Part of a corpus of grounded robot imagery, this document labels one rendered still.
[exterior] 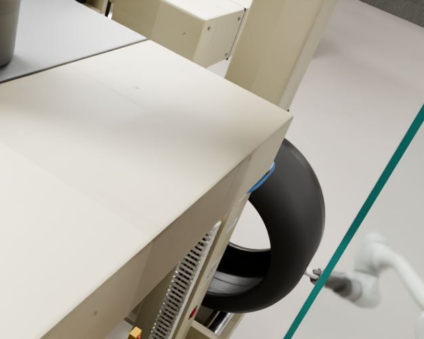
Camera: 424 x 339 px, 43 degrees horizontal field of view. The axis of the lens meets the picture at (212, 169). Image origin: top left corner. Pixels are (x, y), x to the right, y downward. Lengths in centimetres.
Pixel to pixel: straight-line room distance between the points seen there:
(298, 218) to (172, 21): 61
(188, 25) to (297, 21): 34
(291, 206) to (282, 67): 50
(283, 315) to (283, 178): 187
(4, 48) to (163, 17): 63
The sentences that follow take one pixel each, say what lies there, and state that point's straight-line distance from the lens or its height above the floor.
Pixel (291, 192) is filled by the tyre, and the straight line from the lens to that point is 146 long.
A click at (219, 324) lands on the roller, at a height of 92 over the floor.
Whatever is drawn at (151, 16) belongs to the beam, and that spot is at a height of 173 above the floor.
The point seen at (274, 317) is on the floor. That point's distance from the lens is 321.
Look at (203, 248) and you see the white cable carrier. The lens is 124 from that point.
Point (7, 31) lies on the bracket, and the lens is 75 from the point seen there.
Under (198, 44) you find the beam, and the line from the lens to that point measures 129.
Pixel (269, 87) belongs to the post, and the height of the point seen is 176.
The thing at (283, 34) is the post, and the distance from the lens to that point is 105.
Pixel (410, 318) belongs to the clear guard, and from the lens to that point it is 89.
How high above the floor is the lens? 214
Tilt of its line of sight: 31 degrees down
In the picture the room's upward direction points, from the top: 21 degrees clockwise
